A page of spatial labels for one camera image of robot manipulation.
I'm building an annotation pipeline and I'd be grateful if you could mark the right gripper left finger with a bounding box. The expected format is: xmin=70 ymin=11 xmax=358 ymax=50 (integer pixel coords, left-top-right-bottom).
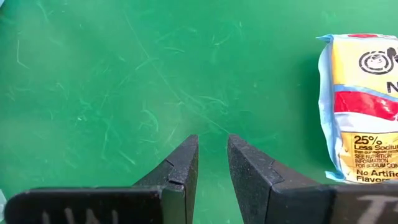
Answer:
xmin=133 ymin=134 xmax=200 ymax=224

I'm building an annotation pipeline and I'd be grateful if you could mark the Maruchan beef ramen pack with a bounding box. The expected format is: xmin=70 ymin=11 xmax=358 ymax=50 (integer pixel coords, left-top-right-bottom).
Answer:
xmin=316 ymin=32 xmax=398 ymax=185

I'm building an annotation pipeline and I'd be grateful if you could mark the green table mat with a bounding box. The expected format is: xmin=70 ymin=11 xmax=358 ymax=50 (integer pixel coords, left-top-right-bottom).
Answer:
xmin=0 ymin=0 xmax=398 ymax=224

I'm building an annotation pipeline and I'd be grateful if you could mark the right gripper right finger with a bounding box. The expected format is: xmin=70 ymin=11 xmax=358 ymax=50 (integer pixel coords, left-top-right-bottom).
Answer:
xmin=226 ymin=134 xmax=335 ymax=224

